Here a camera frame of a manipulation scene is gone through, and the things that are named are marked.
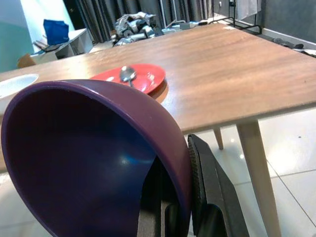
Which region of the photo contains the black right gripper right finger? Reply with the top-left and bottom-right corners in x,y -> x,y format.
187,133 -> 250,237

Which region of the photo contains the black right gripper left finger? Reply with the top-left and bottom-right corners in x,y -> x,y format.
137,158 -> 186,237

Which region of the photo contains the purple bowl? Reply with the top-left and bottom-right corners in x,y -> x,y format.
1,79 -> 193,237

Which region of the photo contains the light wooden table leg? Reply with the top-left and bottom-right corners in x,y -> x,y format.
213,125 -> 225,150
236,119 -> 282,237

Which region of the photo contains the red plate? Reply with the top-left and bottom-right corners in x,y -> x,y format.
90,63 -> 166,96

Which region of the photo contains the shiny metal spoon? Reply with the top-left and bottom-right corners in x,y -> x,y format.
119,66 -> 137,87

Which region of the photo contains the black metal rack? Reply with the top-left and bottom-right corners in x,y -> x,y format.
228,0 -> 262,35

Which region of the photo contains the white power strip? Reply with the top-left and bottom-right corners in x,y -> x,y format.
182,19 -> 208,28

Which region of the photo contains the pile of clothes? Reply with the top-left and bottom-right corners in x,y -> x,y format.
112,11 -> 164,46

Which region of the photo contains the white shelf unit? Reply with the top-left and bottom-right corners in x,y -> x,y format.
32,28 -> 94,60

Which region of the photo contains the grey hanging cloth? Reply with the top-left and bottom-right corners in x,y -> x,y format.
234,0 -> 262,20

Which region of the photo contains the white bowl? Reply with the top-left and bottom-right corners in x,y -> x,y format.
0,73 -> 40,115

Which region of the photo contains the grey curtain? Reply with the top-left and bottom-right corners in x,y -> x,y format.
78,0 -> 223,43

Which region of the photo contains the small cardboard box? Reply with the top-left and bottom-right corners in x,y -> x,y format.
16,53 -> 38,69

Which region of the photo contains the blue bag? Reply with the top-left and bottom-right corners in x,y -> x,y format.
43,19 -> 70,46

